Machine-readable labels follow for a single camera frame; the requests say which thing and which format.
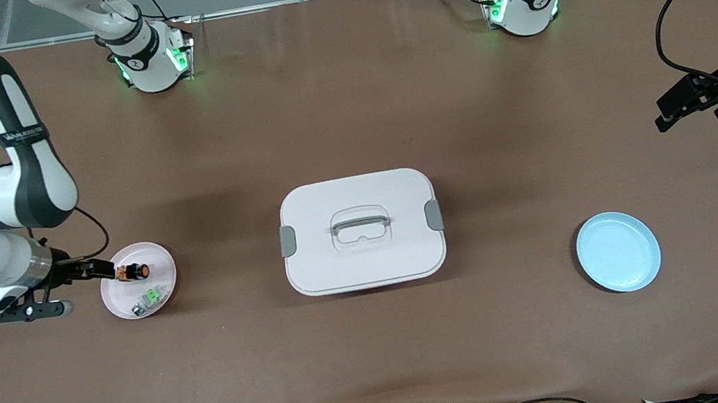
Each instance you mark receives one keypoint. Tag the white lidded box grey latches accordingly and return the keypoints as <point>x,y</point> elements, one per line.
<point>368,263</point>

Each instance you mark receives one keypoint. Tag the brown table mat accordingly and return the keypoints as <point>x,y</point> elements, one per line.
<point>382,367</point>

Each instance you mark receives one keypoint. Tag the light blue round plate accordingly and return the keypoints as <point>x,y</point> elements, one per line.
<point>619,253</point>

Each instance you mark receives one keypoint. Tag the pink round plate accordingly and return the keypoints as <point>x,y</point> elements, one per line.
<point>159,254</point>

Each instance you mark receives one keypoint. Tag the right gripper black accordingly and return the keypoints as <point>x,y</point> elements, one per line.
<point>64,267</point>

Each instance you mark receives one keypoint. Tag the orange push-button switch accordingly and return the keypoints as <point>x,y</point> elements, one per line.
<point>141,270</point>

